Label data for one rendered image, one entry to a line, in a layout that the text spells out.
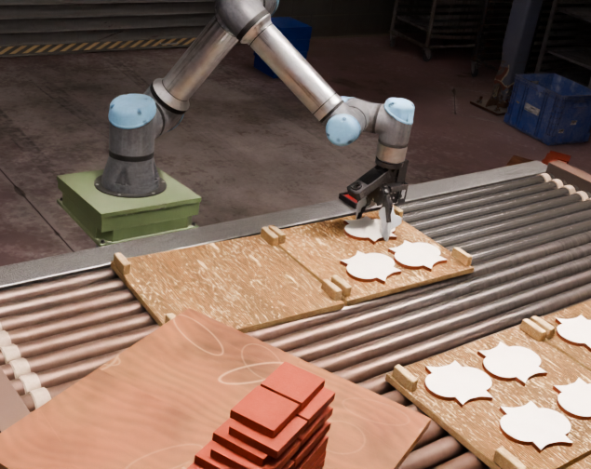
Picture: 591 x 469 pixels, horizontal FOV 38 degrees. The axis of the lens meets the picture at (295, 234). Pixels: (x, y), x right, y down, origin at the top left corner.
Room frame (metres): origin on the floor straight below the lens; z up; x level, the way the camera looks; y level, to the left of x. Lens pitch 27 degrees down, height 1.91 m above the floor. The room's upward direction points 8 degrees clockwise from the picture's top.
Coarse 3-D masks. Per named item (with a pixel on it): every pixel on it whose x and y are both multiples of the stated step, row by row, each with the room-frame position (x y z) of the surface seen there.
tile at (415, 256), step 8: (392, 248) 1.91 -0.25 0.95; (400, 248) 1.92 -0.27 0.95; (408, 248) 1.92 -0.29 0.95; (416, 248) 1.93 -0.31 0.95; (424, 248) 1.94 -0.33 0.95; (432, 248) 1.94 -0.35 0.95; (400, 256) 1.88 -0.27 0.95; (408, 256) 1.88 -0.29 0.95; (416, 256) 1.89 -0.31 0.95; (424, 256) 1.90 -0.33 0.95; (432, 256) 1.90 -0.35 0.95; (400, 264) 1.84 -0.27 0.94; (408, 264) 1.84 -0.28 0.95; (416, 264) 1.84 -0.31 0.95; (424, 264) 1.85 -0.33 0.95; (432, 264) 1.86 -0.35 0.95
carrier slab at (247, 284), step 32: (160, 256) 1.72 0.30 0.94; (192, 256) 1.74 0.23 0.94; (224, 256) 1.76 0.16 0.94; (256, 256) 1.79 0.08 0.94; (288, 256) 1.81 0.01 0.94; (128, 288) 1.58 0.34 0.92; (160, 288) 1.58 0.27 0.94; (192, 288) 1.60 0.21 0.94; (224, 288) 1.62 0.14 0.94; (256, 288) 1.64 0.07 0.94; (288, 288) 1.66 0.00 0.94; (320, 288) 1.68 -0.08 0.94; (160, 320) 1.46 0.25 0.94; (224, 320) 1.49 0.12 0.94; (256, 320) 1.51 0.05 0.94; (288, 320) 1.54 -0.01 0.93
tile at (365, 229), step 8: (352, 224) 2.02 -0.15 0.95; (360, 224) 2.02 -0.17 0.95; (368, 224) 2.03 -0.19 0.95; (376, 224) 2.04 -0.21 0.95; (344, 232) 1.98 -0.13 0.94; (352, 232) 1.97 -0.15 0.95; (360, 232) 1.98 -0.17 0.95; (368, 232) 1.98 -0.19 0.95; (376, 232) 1.99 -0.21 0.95; (392, 232) 2.01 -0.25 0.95; (360, 240) 1.95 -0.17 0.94; (368, 240) 1.96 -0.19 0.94; (376, 240) 1.95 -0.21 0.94
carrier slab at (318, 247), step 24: (288, 240) 1.89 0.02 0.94; (312, 240) 1.91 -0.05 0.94; (336, 240) 1.93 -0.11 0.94; (408, 240) 1.99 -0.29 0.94; (432, 240) 2.01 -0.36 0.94; (312, 264) 1.79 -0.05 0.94; (336, 264) 1.80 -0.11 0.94; (456, 264) 1.90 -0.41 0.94; (360, 288) 1.70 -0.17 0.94; (384, 288) 1.72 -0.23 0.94; (408, 288) 1.76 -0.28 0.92
